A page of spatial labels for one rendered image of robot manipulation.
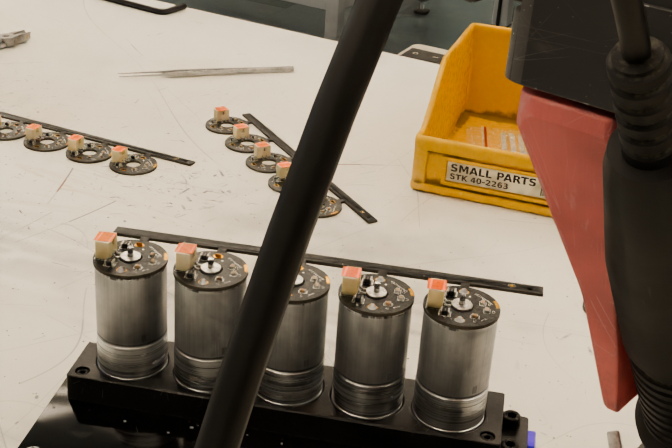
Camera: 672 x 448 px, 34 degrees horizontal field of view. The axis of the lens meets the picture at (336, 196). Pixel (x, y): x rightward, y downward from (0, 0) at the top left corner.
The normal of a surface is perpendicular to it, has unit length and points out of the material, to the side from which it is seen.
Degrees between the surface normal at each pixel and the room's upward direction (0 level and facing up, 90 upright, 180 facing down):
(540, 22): 87
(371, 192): 0
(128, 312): 90
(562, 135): 108
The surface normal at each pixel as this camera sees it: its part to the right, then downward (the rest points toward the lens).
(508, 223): 0.06, -0.90
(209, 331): 0.04, 0.44
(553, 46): -0.63, 0.26
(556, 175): -0.62, 0.57
